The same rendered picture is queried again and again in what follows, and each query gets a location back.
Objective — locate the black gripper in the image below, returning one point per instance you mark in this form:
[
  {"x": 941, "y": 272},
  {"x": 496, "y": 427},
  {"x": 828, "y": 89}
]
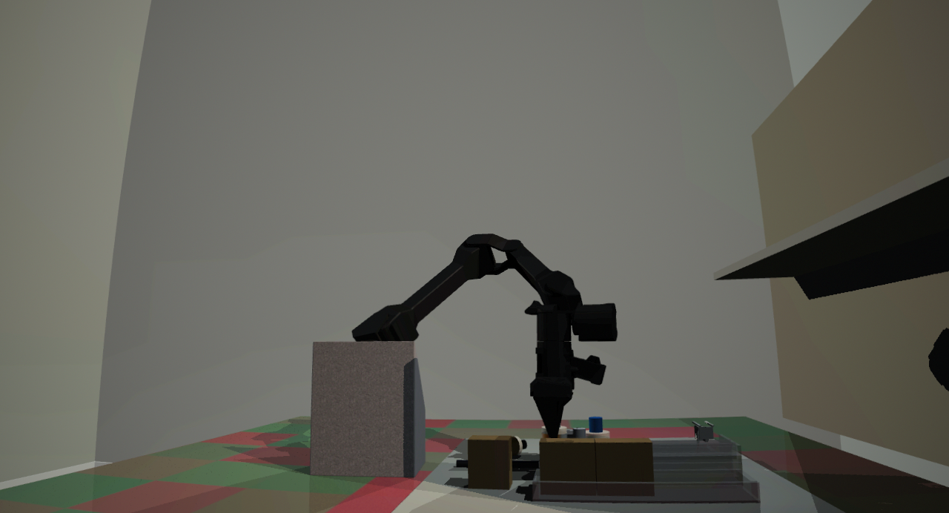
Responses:
[{"x": 552, "y": 388}]

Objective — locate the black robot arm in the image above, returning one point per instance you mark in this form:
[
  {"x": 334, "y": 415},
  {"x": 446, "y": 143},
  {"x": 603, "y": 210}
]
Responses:
[{"x": 562, "y": 305}]

